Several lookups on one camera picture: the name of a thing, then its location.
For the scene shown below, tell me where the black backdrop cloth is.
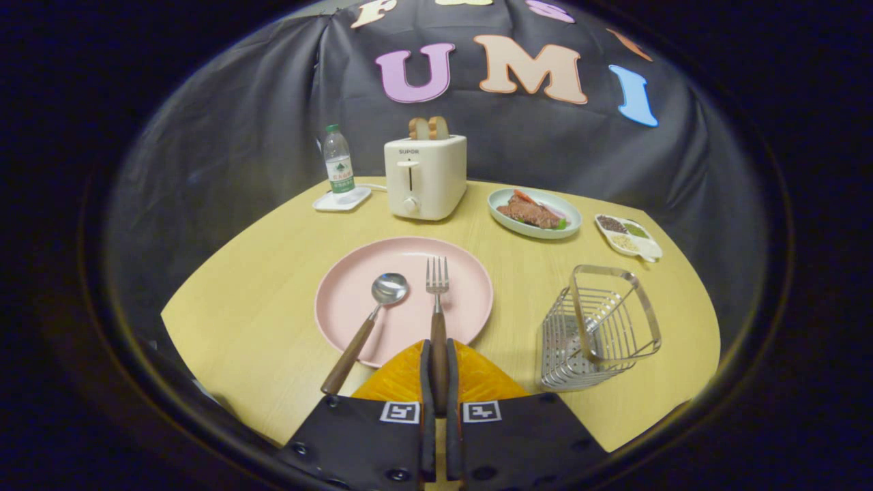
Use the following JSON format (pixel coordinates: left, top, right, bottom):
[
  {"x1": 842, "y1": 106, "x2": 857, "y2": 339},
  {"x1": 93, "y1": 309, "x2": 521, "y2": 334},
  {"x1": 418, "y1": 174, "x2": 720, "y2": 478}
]
[{"x1": 102, "y1": 0, "x2": 771, "y2": 355}]

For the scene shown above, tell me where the cream white toaster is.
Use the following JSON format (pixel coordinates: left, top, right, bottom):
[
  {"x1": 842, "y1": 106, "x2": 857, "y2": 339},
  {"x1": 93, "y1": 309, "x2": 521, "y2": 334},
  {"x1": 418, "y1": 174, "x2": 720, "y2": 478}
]
[{"x1": 383, "y1": 134, "x2": 469, "y2": 222}]

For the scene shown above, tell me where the cooked meat with garnish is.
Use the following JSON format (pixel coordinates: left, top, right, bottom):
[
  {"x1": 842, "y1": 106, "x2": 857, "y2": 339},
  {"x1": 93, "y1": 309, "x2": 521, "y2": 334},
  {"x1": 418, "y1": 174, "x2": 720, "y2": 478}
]
[{"x1": 497, "y1": 189, "x2": 569, "y2": 230}]

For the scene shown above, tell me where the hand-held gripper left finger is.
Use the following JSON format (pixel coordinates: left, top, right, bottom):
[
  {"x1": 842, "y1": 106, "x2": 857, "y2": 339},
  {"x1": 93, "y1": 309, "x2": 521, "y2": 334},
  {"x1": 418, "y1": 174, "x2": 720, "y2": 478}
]
[{"x1": 278, "y1": 340, "x2": 437, "y2": 491}]

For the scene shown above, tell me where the light green oval plate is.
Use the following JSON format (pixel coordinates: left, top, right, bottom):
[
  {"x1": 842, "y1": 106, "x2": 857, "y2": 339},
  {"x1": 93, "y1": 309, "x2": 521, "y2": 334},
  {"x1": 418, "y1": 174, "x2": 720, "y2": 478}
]
[{"x1": 487, "y1": 187, "x2": 583, "y2": 241}]

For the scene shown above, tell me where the white divided condiment dish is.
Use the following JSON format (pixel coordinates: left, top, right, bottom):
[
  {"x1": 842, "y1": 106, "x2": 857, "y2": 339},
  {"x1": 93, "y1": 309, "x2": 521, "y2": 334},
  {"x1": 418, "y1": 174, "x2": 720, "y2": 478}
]
[{"x1": 594, "y1": 213, "x2": 664, "y2": 263}]

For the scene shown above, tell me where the clear plastic water bottle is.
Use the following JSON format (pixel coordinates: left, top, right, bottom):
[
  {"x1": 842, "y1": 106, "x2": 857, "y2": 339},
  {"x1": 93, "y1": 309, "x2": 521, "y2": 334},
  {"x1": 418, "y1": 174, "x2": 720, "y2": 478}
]
[{"x1": 322, "y1": 123, "x2": 357, "y2": 195}]

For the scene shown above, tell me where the white square coaster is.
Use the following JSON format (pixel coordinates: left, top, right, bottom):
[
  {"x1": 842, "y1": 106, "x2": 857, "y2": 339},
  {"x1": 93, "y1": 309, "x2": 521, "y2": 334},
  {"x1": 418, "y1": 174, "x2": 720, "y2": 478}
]
[{"x1": 312, "y1": 185, "x2": 373, "y2": 213}]

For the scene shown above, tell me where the metal wire cutlery basket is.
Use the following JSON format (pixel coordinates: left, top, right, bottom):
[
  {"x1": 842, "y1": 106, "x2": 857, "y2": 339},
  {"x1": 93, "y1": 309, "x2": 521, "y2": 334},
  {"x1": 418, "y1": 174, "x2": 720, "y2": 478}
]
[{"x1": 540, "y1": 264, "x2": 663, "y2": 392}]

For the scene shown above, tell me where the wooden handled metal fork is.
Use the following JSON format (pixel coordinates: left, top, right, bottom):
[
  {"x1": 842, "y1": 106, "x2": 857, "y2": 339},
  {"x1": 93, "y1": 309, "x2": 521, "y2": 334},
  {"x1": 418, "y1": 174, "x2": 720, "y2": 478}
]
[{"x1": 426, "y1": 256, "x2": 451, "y2": 418}]

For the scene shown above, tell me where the wooden handled metal spoon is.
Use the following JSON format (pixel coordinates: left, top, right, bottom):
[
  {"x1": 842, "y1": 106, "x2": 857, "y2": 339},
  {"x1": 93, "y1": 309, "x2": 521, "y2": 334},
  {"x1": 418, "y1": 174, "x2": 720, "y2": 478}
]
[{"x1": 320, "y1": 272, "x2": 410, "y2": 396}]

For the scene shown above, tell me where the pink round plate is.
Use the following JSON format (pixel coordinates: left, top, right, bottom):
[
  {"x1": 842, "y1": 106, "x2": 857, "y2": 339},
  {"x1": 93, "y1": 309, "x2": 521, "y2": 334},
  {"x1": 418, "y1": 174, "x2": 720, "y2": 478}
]
[{"x1": 314, "y1": 236, "x2": 494, "y2": 369}]

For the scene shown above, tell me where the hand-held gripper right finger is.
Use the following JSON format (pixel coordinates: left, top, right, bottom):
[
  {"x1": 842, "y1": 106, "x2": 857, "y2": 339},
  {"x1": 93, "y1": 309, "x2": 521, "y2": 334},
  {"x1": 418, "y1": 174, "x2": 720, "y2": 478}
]
[{"x1": 445, "y1": 338, "x2": 610, "y2": 491}]

